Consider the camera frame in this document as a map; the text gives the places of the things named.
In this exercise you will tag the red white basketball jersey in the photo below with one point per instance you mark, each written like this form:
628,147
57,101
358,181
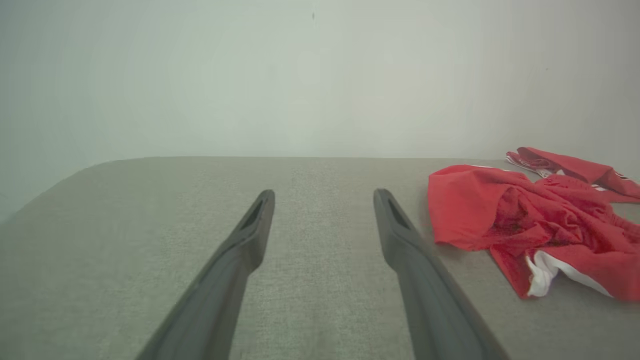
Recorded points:
575,167

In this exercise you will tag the red shorts with white trim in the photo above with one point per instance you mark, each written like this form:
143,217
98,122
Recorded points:
465,210

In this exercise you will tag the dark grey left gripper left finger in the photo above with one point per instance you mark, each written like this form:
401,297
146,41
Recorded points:
220,295

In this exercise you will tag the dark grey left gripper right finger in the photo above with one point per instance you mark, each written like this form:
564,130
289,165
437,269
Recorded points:
430,300

